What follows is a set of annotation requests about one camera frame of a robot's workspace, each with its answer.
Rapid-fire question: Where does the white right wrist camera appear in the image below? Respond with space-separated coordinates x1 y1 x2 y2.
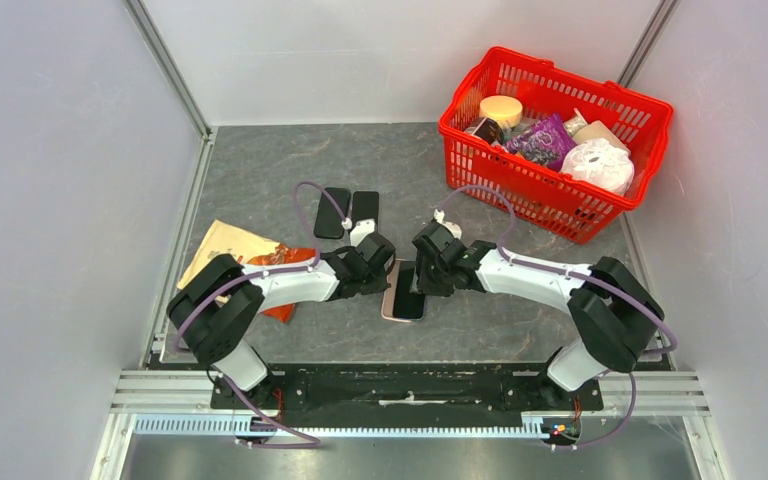
433 209 463 239

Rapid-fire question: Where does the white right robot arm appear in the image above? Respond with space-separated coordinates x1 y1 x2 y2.
412 220 665 409

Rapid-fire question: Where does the beige box in basket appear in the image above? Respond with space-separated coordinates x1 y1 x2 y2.
573 121 630 153

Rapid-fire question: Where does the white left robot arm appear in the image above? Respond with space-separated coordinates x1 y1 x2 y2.
166 232 395 409

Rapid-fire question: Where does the red plastic shopping basket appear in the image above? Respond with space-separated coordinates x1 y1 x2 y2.
438 46 674 243

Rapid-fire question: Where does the purple snack packet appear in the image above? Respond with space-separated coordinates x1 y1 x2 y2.
504 113 577 172

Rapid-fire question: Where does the cassava chips snack bag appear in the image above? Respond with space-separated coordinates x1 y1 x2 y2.
176 220 315 290

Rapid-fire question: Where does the white plastic bag item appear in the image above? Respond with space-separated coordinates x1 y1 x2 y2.
560 138 635 196

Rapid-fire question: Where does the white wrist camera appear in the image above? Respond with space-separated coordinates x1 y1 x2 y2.
433 209 463 239
341 218 377 247

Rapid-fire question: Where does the yellow lid jar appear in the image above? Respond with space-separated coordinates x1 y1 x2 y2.
479 95 523 129

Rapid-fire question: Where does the black smartphone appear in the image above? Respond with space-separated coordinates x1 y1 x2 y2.
350 190 380 225

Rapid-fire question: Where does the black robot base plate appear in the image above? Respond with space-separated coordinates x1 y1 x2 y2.
247 362 604 428

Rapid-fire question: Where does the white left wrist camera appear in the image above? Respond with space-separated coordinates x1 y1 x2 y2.
341 218 377 247

